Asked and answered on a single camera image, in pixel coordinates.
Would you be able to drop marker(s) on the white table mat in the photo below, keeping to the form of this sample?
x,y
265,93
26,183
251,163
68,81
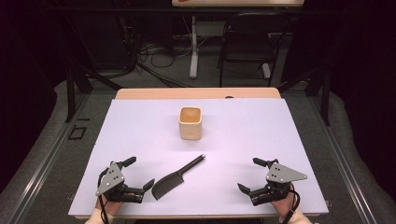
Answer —
x,y
224,149

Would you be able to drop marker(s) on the wooden table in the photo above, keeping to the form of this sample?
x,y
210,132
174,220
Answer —
x,y
174,93

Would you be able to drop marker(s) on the person's right hand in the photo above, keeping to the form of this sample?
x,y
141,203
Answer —
x,y
285,207

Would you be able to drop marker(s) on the black folding chair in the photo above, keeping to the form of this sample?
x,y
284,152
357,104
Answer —
x,y
249,46

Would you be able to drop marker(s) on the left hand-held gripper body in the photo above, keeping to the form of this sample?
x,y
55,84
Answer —
x,y
112,179

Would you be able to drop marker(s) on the beige square cup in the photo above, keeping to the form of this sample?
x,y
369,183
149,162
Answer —
x,y
190,126

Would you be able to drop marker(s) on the white desk leg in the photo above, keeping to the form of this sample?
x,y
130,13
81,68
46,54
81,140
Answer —
x,y
194,56

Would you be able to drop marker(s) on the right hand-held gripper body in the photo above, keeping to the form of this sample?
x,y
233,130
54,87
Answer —
x,y
281,174

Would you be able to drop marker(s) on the person's left hand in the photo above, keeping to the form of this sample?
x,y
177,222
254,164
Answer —
x,y
111,206

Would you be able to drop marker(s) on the background wooden desk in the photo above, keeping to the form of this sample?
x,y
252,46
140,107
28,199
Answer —
x,y
243,3

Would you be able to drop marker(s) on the black metal stand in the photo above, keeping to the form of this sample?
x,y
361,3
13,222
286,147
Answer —
x,y
325,96
71,93

